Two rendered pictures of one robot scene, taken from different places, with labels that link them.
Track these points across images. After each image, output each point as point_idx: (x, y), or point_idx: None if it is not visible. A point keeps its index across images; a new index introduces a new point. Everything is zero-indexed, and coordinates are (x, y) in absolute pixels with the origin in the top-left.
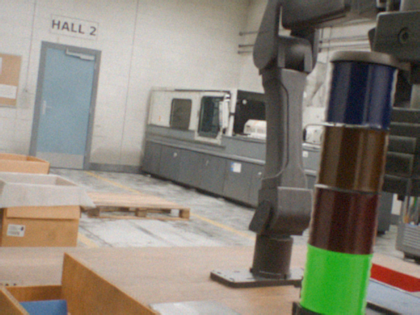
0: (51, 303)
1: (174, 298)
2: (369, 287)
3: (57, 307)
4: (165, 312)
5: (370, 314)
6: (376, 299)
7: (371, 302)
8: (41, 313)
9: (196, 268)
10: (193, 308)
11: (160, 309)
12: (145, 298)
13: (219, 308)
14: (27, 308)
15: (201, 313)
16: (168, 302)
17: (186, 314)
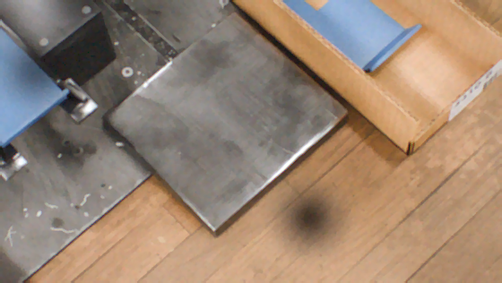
0: (380, 57)
1: (286, 281)
2: (1, 102)
3: (374, 62)
4: (264, 138)
5: (21, 11)
6: (5, 50)
7: (14, 33)
8: (385, 50)
9: None
10: (235, 175)
11: (272, 147)
12: (325, 259)
13: (202, 192)
14: (398, 40)
15: (221, 159)
16: (289, 260)
17: (238, 147)
